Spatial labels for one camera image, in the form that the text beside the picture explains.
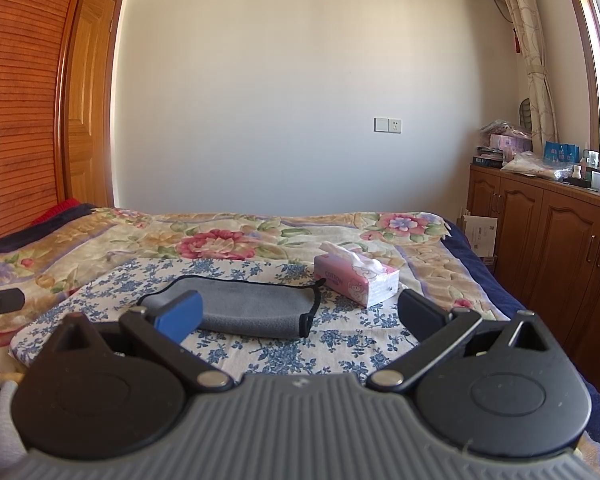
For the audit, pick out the slatted wooden wardrobe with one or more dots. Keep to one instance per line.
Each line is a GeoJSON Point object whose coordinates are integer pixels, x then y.
{"type": "Point", "coordinates": [20, 100]}

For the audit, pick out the floral bedspread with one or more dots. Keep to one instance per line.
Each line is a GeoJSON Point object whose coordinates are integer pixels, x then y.
{"type": "Point", "coordinates": [220, 237]}

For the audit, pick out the navy blue blanket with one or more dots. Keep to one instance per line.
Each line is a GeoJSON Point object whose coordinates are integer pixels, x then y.
{"type": "Point", "coordinates": [500, 300]}

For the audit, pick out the pale grey cloth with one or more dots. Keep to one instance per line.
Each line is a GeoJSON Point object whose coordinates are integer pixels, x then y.
{"type": "Point", "coordinates": [5, 425]}

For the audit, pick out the red hanging tassel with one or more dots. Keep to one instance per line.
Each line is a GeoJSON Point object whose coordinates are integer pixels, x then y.
{"type": "Point", "coordinates": [516, 42]}

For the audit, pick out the wooden window frame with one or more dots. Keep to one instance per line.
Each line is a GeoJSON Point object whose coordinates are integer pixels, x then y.
{"type": "Point", "coordinates": [590, 40]}

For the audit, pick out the grey towel black trim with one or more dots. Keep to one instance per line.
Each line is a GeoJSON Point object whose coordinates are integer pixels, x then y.
{"type": "Point", "coordinates": [260, 310]}

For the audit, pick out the small white bottle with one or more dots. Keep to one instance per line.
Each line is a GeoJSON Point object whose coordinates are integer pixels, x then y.
{"type": "Point", "coordinates": [576, 172]}

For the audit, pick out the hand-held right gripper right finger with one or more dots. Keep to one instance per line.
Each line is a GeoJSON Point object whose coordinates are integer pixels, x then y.
{"type": "Point", "coordinates": [422, 312]}

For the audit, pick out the clear plastic bag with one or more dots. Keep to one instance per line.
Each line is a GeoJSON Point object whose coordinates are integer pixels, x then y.
{"type": "Point", "coordinates": [535, 164]}

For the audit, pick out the wooden cabinet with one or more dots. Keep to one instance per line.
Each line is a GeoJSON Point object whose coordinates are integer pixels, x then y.
{"type": "Point", "coordinates": [545, 230]}

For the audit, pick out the white wall switch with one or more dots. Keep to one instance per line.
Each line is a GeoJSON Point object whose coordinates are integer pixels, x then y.
{"type": "Point", "coordinates": [381, 125]}

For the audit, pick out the blue printed box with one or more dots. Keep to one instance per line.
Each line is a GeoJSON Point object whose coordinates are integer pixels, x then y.
{"type": "Point", "coordinates": [561, 151]}

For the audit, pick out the white paper bag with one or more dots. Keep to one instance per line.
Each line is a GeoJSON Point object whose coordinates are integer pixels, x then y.
{"type": "Point", "coordinates": [480, 232]}

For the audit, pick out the pink tissue box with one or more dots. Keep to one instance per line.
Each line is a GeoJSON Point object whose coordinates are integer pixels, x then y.
{"type": "Point", "coordinates": [360, 275]}

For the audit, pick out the red cloth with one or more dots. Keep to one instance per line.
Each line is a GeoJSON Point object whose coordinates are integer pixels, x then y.
{"type": "Point", "coordinates": [57, 210]}

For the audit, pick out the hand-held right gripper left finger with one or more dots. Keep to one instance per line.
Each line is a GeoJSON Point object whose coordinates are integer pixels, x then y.
{"type": "Point", "coordinates": [180, 315]}

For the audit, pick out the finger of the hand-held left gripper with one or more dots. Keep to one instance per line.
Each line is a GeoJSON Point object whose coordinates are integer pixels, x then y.
{"type": "Point", "coordinates": [5, 301]}

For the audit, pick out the blue floral white cloth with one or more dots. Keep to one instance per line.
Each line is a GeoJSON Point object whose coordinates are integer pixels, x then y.
{"type": "Point", "coordinates": [130, 285]}

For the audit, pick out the white wall socket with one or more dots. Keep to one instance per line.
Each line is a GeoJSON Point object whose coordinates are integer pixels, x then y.
{"type": "Point", "coordinates": [395, 125]}

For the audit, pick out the patterned beige curtain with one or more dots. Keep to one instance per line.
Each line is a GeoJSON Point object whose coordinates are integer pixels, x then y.
{"type": "Point", "coordinates": [530, 45]}

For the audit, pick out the stack of books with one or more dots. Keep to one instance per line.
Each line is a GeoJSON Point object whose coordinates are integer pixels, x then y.
{"type": "Point", "coordinates": [487, 157]}

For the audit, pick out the wooden door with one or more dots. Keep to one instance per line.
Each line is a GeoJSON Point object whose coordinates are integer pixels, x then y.
{"type": "Point", "coordinates": [92, 100]}

